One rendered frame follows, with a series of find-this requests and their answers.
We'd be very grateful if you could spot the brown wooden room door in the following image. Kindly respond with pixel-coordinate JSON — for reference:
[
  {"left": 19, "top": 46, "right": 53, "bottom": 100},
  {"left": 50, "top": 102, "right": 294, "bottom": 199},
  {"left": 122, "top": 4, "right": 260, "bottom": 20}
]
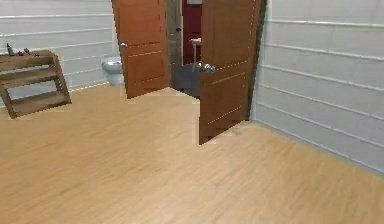
[
  {"left": 199, "top": 0, "right": 262, "bottom": 146},
  {"left": 111, "top": 0, "right": 171, "bottom": 100}
]

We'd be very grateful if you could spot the pale small table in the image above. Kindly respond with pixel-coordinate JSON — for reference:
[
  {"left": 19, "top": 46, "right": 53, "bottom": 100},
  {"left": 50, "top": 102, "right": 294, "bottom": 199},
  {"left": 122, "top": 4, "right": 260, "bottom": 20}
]
[{"left": 189, "top": 37, "right": 202, "bottom": 72}]

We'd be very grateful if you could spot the white toilet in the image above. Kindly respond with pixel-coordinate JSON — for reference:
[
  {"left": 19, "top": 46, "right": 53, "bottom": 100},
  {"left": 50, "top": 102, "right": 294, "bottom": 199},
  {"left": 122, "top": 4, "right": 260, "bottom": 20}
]
[{"left": 101, "top": 55, "right": 125, "bottom": 87}]

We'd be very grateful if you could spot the brown wooden shelf unit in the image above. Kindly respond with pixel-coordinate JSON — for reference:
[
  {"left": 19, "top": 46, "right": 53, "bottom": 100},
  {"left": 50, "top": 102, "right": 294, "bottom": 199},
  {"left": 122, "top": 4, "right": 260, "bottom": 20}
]
[{"left": 0, "top": 49, "right": 73, "bottom": 120}]

